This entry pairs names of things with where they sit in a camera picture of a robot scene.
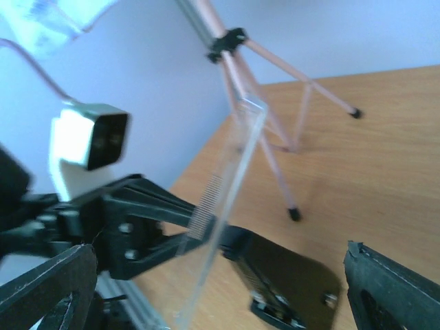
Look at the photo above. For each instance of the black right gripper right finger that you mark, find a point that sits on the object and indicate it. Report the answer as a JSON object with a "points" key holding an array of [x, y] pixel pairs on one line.
{"points": [[384, 294]]}

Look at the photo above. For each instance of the black metronome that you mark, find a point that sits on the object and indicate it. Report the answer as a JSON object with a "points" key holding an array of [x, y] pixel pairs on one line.
{"points": [[288, 290]]}

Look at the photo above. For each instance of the clear plastic metronome cover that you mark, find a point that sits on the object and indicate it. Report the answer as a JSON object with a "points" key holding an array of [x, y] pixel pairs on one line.
{"points": [[189, 272]]}

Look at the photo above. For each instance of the pink music stand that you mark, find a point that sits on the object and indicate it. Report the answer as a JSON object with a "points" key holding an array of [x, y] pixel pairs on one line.
{"points": [[225, 50]]}

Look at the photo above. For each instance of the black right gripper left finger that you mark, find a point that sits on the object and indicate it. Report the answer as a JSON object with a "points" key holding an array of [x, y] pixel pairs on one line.
{"points": [[58, 292]]}

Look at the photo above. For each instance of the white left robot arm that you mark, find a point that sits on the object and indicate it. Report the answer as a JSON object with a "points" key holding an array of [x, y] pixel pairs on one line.
{"points": [[15, 181]]}

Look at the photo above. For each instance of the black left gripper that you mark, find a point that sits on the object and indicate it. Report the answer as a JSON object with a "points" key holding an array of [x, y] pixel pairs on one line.
{"points": [[41, 225]]}

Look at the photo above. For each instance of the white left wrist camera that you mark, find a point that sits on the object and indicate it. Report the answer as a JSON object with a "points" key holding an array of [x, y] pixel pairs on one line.
{"points": [[85, 140]]}

